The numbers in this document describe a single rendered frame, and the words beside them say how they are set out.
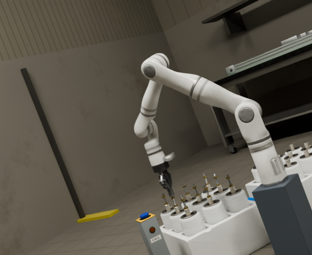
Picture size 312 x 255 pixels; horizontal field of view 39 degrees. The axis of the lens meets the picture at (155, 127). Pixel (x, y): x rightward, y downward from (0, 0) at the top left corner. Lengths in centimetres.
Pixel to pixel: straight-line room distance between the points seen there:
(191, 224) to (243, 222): 23
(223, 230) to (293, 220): 34
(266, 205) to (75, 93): 309
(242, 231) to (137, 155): 302
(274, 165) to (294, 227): 24
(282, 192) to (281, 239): 20
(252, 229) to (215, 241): 18
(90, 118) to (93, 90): 32
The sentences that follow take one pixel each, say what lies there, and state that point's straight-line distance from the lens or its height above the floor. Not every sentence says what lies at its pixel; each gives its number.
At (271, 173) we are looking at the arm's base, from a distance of 172.
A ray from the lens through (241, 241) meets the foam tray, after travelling 199.
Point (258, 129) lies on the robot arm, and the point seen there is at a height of 52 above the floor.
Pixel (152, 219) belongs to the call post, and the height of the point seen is 30.
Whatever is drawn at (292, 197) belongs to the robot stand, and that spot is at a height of 24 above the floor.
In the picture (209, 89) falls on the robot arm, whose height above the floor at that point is 72.
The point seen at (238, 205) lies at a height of 20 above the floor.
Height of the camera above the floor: 74
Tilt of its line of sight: 3 degrees down
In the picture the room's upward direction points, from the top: 21 degrees counter-clockwise
